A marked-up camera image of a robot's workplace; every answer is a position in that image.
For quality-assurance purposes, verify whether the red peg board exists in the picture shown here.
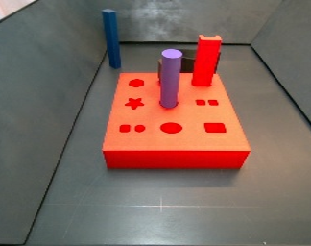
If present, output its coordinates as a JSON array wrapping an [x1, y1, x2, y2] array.
[[102, 73, 251, 169]]

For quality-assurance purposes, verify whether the black block behind board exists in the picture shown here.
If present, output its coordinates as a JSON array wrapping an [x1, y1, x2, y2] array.
[[158, 49, 222, 80]]

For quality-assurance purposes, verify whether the purple cylinder peg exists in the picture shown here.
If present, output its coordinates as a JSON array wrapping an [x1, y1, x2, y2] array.
[[160, 49, 183, 109]]

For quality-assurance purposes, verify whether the red notched peg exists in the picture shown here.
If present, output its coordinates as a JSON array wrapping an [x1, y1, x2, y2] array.
[[191, 35, 223, 86]]

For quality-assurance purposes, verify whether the blue rectangular peg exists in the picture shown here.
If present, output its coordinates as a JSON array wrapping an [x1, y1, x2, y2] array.
[[102, 9, 122, 69]]

